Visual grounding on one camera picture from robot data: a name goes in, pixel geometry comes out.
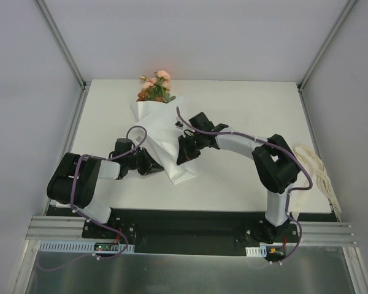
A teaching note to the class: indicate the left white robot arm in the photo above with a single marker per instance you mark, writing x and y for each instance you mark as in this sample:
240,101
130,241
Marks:
78,181

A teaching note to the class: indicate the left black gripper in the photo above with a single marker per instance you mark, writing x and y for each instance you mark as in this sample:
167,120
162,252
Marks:
145,164

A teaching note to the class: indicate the left white cable duct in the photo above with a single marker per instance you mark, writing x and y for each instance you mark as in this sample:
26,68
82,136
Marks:
85,247

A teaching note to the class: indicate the cream printed ribbon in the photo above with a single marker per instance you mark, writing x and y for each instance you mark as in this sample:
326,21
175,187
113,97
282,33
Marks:
317,171

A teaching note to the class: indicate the pink rose stem with leaves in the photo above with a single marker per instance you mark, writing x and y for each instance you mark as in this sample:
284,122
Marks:
168,94

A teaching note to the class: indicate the translucent white wrapping paper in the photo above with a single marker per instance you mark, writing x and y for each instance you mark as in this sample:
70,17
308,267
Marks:
159,119

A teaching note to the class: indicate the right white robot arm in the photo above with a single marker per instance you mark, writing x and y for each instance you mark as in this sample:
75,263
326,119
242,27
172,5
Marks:
275,163

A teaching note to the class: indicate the white cable duct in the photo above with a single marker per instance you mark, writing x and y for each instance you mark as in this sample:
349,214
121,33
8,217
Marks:
260,251
85,247

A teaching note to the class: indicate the right white cable duct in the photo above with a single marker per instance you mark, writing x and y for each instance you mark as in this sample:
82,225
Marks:
260,251

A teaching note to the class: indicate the aluminium frame post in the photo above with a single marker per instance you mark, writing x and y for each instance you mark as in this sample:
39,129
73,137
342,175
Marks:
332,34
60,42

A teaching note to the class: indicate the left aluminium frame post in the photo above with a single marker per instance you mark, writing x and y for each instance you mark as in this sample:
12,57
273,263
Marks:
60,42

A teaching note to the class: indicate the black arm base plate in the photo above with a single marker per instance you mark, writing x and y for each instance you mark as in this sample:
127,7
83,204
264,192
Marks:
186,245

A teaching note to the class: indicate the right aluminium frame post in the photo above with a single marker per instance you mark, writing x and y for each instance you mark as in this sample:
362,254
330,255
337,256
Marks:
332,34

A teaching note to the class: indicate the aluminium front rail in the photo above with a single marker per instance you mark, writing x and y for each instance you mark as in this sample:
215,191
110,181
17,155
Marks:
336,234

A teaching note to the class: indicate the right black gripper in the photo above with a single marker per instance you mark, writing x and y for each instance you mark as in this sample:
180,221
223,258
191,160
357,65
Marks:
188,147

